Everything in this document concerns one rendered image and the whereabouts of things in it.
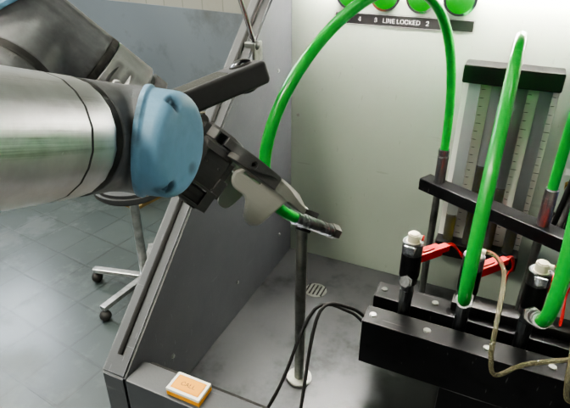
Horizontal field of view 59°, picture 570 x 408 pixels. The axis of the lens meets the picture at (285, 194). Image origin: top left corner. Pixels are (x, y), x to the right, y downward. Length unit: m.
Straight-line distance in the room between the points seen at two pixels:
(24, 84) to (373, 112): 0.76
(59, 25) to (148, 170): 0.19
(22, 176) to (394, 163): 0.80
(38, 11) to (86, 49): 0.05
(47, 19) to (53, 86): 0.18
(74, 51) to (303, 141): 0.64
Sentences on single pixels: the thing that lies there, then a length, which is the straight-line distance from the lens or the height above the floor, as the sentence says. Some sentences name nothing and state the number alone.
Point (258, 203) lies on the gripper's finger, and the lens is 0.54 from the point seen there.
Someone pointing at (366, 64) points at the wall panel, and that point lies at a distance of 0.95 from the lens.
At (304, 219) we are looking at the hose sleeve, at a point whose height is 1.16.
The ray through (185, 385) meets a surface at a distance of 0.71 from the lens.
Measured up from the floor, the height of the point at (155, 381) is 0.95.
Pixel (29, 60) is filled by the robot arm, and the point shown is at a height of 1.39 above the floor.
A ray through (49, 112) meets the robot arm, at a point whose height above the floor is 1.40.
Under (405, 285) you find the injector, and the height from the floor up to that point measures 1.05.
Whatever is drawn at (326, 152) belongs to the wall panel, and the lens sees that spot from 1.02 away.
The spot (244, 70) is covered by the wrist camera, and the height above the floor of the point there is 1.35.
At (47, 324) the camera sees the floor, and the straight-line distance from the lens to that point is 2.41.
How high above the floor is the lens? 1.49
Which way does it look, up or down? 28 degrees down
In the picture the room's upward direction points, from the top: straight up
